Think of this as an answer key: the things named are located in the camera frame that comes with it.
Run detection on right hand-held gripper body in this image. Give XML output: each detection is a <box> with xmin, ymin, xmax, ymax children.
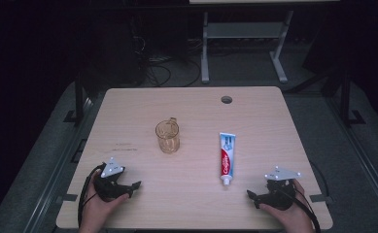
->
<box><xmin>257</xmin><ymin>165</ymin><xmax>303</xmax><ymax>212</ymax></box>

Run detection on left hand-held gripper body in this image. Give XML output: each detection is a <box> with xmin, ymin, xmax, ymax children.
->
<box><xmin>93</xmin><ymin>156</ymin><xmax>134</xmax><ymax>203</ymax></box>

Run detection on person's left hand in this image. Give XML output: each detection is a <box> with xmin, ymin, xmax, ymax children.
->
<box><xmin>78</xmin><ymin>170</ymin><xmax>130</xmax><ymax>233</ymax></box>

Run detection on person's right hand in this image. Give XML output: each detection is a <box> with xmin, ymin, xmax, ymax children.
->
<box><xmin>258</xmin><ymin>179</ymin><xmax>316</xmax><ymax>233</ymax></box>

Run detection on white and red toothpaste tube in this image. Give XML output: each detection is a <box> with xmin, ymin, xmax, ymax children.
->
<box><xmin>219</xmin><ymin>132</ymin><xmax>237</xmax><ymax>186</ymax></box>

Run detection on clear amber plastic cup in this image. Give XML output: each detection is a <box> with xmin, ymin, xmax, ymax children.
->
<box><xmin>155</xmin><ymin>116</ymin><xmax>181</xmax><ymax>155</ymax></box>

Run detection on grey metal stand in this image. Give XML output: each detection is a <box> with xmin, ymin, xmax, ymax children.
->
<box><xmin>200</xmin><ymin>10</ymin><xmax>294</xmax><ymax>85</ymax></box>

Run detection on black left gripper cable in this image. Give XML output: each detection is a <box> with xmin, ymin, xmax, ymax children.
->
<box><xmin>77</xmin><ymin>162</ymin><xmax>108</xmax><ymax>228</ymax></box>

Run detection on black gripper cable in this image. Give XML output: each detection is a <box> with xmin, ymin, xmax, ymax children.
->
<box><xmin>282</xmin><ymin>186</ymin><xmax>323</xmax><ymax>233</ymax></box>
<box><xmin>77</xmin><ymin>162</ymin><xmax>108</xmax><ymax>228</ymax></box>

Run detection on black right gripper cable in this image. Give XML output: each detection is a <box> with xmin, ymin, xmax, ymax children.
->
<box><xmin>282</xmin><ymin>186</ymin><xmax>323</xmax><ymax>233</ymax></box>

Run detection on black metal post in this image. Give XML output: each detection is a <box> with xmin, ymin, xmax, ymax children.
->
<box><xmin>62</xmin><ymin>72</ymin><xmax>91</xmax><ymax>124</ymax></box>
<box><xmin>337</xmin><ymin>69</ymin><xmax>367</xmax><ymax>128</ymax></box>

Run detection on black floor cables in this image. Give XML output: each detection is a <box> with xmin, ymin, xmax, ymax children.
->
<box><xmin>134</xmin><ymin>33</ymin><xmax>203</xmax><ymax>88</ymax></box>

